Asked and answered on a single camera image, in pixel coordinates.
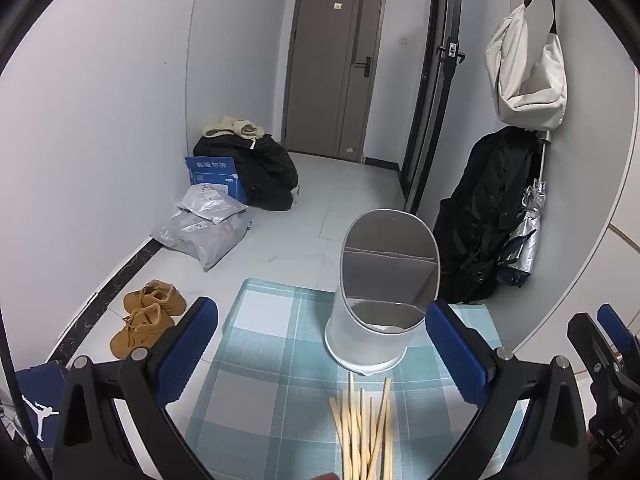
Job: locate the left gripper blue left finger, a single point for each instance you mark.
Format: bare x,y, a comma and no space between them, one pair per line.
181,348

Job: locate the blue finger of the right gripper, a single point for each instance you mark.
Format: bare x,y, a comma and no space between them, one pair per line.
595,354
624,341

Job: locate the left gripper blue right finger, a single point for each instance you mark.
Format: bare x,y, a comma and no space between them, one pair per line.
454,344

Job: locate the wooden chopstick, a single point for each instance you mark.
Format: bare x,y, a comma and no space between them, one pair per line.
340,439
387,446
379,429
372,425
362,419
349,434
353,425

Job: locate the white utensil holder cup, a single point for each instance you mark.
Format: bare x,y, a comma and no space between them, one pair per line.
389,273

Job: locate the white hanging shoulder bag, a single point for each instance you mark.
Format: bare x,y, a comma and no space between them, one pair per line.
528,96

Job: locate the near tan shoe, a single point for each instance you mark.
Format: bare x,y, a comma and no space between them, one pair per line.
142,329

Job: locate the tan shoe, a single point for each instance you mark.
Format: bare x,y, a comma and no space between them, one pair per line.
156,292
142,329

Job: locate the far tan shoe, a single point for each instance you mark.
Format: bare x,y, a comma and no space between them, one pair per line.
156,292

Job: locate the teal plaid placemat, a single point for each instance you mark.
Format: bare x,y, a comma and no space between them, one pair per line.
264,409

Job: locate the silver folded umbrella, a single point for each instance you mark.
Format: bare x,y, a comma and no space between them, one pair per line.
520,253

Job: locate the blue jordan shoe box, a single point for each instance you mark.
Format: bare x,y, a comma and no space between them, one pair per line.
42,388

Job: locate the lower grey parcel bag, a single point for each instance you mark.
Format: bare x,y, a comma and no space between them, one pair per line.
201,239

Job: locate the grey parcel bag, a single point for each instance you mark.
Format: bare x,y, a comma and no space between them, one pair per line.
201,239
207,202

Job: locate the upper grey parcel bag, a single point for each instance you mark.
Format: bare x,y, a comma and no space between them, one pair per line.
207,202

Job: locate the black hanging jacket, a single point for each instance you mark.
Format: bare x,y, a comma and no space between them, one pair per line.
476,222

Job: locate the blue cardboard box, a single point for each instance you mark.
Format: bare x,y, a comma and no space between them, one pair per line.
218,171

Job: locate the black bag on floor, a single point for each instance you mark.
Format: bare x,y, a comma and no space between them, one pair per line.
266,170

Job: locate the beige garment on bag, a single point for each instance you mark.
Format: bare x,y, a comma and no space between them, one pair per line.
230,126

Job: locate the black framed glass door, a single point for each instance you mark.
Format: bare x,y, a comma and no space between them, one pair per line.
442,56

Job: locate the grey entrance door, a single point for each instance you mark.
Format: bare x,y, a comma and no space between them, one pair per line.
330,76

